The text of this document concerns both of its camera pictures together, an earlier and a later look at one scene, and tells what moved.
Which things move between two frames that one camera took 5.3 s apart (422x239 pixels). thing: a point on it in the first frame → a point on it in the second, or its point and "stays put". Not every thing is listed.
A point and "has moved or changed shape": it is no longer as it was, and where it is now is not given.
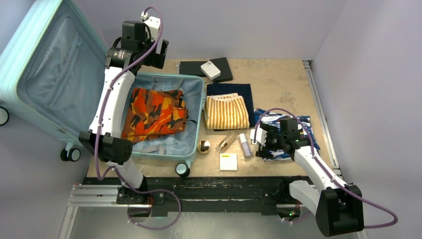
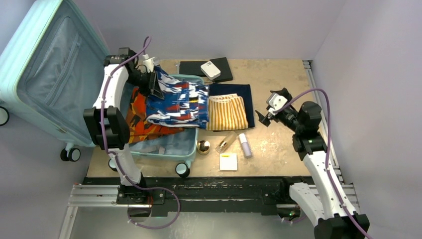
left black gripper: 157,59 → 153,86
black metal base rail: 200,194 stays put
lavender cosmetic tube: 245,146 stays put
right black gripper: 262,151 → 264,119
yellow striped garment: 226,111 stays put
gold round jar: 203,147 stays put
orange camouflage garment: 152,113 stays put
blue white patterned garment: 304,127 has moved or changed shape
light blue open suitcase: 52,59 stays put
